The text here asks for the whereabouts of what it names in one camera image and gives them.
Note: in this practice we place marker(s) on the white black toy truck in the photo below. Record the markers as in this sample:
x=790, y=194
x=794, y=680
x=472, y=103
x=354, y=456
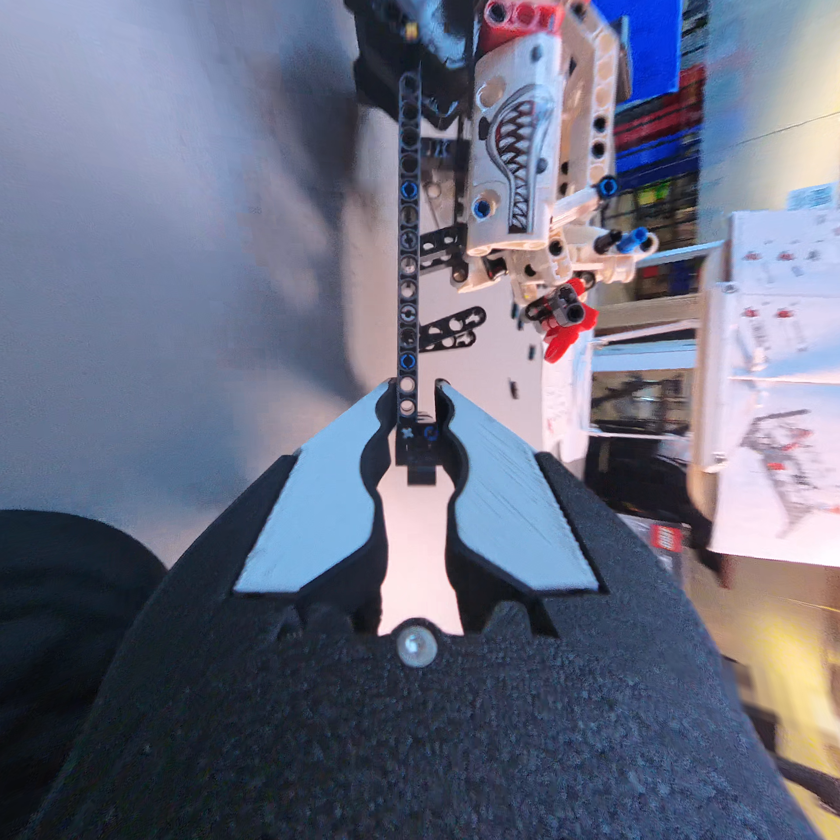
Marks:
x=512, y=164

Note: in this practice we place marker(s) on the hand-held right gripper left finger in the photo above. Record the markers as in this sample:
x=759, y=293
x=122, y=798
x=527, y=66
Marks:
x=315, y=518

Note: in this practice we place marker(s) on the blue plastic bin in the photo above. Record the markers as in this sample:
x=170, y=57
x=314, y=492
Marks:
x=646, y=39

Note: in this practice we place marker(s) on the toy instruction booklet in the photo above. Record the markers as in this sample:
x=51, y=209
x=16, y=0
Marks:
x=774, y=328

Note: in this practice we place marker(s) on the printed toy truck box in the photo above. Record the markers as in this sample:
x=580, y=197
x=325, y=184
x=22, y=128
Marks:
x=666, y=537

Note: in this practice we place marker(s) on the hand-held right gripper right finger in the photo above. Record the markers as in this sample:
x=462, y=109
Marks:
x=518, y=518

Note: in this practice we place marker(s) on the black chair armrest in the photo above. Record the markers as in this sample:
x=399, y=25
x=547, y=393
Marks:
x=59, y=623

